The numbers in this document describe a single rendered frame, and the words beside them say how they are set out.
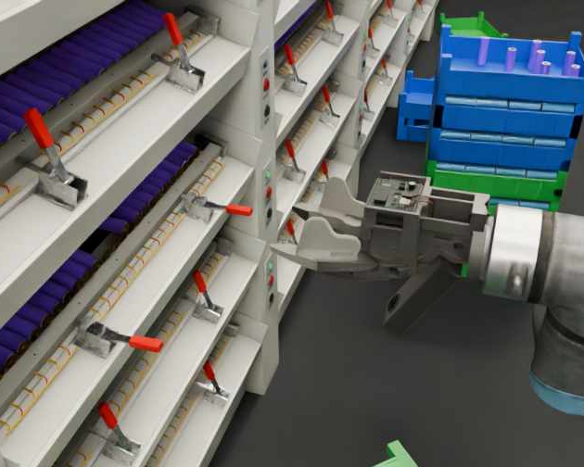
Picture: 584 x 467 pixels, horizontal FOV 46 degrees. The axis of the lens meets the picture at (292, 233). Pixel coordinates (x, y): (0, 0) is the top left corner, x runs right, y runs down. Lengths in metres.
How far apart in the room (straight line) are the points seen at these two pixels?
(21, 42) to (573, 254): 0.49
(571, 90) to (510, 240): 0.89
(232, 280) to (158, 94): 0.42
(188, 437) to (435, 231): 0.64
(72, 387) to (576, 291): 0.50
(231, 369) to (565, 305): 0.73
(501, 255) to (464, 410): 0.82
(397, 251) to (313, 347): 0.87
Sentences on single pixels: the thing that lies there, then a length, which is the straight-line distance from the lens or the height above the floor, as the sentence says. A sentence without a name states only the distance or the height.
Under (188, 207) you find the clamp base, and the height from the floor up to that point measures 0.56.
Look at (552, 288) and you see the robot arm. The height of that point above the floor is 0.68.
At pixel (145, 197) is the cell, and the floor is 0.58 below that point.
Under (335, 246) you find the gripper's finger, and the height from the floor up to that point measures 0.67.
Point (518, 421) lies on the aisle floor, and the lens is 1.47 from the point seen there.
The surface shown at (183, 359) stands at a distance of 1.03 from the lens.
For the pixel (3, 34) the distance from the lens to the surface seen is 0.56.
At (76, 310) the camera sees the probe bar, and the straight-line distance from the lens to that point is 0.79.
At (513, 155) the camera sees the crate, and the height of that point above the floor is 0.35.
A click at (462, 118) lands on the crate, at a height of 0.43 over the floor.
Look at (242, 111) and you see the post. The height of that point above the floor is 0.63.
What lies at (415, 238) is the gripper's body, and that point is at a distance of 0.66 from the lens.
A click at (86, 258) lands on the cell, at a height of 0.58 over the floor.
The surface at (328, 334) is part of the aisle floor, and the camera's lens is 1.56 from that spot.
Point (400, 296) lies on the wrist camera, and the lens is 0.75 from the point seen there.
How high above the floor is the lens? 1.09
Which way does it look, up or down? 36 degrees down
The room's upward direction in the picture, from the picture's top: straight up
